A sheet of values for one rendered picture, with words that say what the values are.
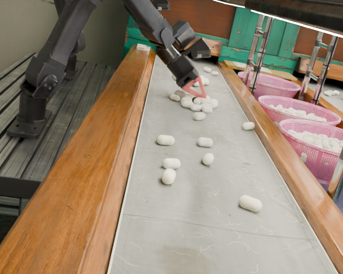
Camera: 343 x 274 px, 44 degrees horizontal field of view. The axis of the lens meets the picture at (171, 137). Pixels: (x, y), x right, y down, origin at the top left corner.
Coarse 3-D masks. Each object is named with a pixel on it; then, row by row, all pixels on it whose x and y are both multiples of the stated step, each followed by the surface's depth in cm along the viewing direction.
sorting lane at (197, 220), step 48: (144, 144) 87; (192, 144) 93; (240, 144) 99; (144, 192) 67; (192, 192) 71; (240, 192) 74; (288, 192) 78; (144, 240) 55; (192, 240) 57; (240, 240) 59; (288, 240) 62
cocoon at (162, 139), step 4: (160, 136) 88; (164, 136) 88; (168, 136) 88; (172, 136) 89; (160, 140) 88; (164, 140) 88; (168, 140) 88; (172, 140) 88; (160, 144) 88; (164, 144) 88; (168, 144) 88; (172, 144) 89
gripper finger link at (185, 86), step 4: (184, 80) 128; (188, 80) 126; (192, 80) 126; (196, 80) 126; (200, 80) 126; (184, 84) 126; (188, 84) 126; (192, 84) 127; (200, 84) 127; (184, 88) 127; (188, 88) 127; (200, 88) 128; (188, 92) 128; (192, 92) 128; (196, 92) 129; (204, 92) 129; (200, 96) 129; (204, 96) 129
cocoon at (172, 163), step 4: (164, 160) 77; (168, 160) 77; (172, 160) 77; (176, 160) 77; (164, 164) 77; (168, 164) 77; (172, 164) 77; (176, 164) 77; (168, 168) 77; (172, 168) 77; (176, 168) 78
